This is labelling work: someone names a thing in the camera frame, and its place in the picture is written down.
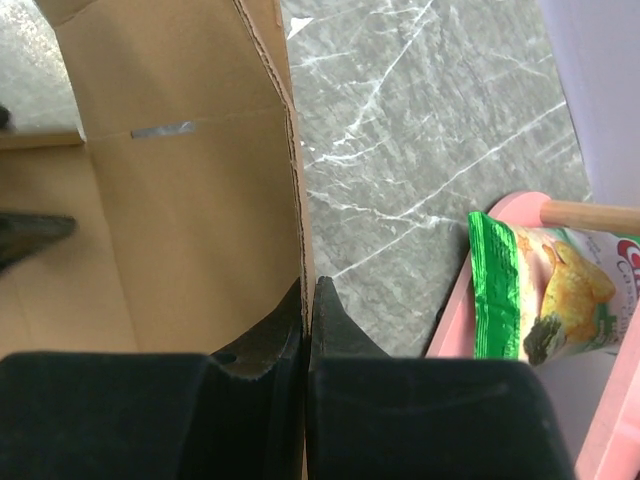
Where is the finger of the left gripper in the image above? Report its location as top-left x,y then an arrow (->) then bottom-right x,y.
0,105 -> 11,128
1,213 -> 77,272

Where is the green chips bag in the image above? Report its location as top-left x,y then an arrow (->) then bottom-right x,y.
468,211 -> 639,366

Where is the brown cardboard box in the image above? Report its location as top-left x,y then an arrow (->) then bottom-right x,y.
0,0 -> 317,480

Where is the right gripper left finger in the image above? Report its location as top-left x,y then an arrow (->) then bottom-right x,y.
1,284 -> 305,479

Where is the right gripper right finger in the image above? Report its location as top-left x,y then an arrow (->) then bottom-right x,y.
307,277 -> 574,479

